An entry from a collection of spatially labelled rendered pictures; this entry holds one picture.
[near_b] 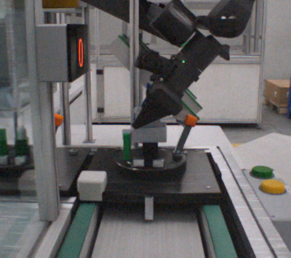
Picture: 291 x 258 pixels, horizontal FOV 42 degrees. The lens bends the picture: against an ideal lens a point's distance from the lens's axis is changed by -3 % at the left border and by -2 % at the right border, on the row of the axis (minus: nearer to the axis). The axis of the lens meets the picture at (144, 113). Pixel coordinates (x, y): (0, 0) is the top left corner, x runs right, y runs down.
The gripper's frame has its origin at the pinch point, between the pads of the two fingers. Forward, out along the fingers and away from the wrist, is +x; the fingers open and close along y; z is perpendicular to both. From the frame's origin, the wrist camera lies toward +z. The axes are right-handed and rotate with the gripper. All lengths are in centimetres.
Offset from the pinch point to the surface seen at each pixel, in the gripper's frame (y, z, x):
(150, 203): 13.3, -8.9, 8.6
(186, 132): 0.7, -8.2, -1.9
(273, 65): -842, -264, -129
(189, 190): 11.2, -12.8, 3.4
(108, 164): -0.8, -1.8, 13.2
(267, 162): -33, -40, -6
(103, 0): -23.5, 22.4, -9.1
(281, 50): -843, -253, -168
